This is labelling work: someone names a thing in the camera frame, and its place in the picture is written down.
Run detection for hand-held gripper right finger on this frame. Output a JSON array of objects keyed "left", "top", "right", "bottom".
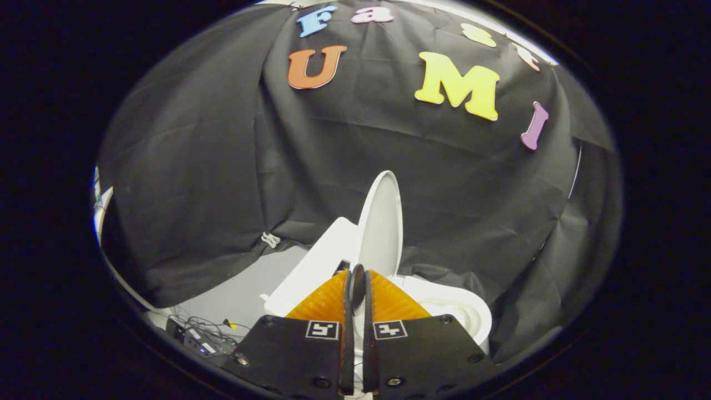
[{"left": 364, "top": 270, "right": 495, "bottom": 397}]

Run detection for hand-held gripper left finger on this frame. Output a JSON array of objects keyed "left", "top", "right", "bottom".
[{"left": 236, "top": 270, "right": 356, "bottom": 396}]

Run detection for white toilet bowl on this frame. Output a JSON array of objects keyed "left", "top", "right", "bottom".
[{"left": 419, "top": 299, "right": 492, "bottom": 356}]

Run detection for white toilet tank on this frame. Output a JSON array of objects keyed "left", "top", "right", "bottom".
[{"left": 264, "top": 217, "right": 362, "bottom": 317}]

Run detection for black power strip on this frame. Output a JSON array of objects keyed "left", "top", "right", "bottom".
[{"left": 166, "top": 318, "right": 237, "bottom": 357}]

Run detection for black backdrop cloth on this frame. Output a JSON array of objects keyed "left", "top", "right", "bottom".
[{"left": 97, "top": 0, "right": 620, "bottom": 364}]

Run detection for black floor cables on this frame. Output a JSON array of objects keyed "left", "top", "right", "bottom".
[{"left": 150, "top": 308, "right": 251, "bottom": 356}]

